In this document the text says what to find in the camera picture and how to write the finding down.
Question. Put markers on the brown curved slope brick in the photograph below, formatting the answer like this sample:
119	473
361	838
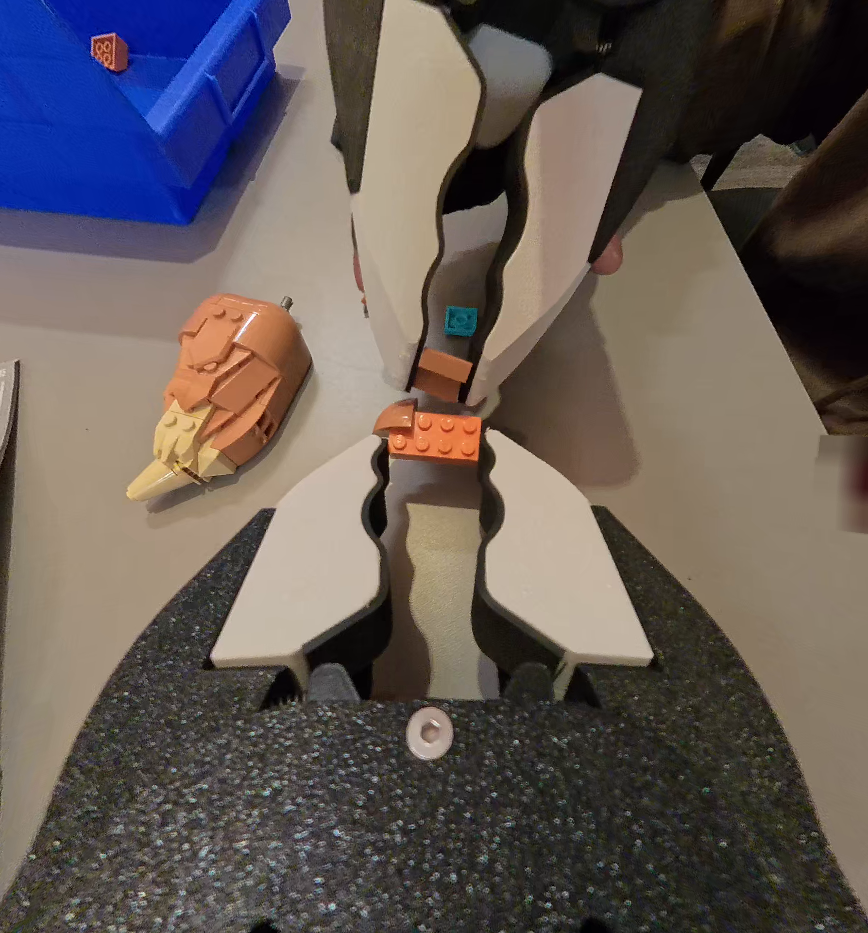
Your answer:
441	375

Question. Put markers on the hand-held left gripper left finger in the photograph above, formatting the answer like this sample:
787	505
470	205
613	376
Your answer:
302	583

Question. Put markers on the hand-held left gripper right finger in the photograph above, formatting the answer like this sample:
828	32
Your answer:
557	583

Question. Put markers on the person's right forearm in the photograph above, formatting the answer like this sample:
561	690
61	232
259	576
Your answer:
769	73

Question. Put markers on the person's right hand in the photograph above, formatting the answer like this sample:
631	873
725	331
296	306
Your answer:
608	259

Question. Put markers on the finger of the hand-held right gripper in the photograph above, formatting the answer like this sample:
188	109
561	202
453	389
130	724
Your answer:
565	204
404	182

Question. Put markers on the person's brown hoodie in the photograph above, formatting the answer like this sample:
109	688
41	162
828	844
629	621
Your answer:
842	291

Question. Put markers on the brown quarter-round brick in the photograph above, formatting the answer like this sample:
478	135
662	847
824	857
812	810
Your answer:
396	419

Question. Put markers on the teal square plate brick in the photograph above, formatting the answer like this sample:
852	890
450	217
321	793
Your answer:
461	321

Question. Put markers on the orange eight-stud brick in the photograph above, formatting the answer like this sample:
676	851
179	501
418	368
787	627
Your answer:
441	437

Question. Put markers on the blue plastic bin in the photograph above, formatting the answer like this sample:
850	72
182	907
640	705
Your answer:
77	131

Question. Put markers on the brown brick-built model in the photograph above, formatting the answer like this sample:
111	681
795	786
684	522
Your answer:
230	364

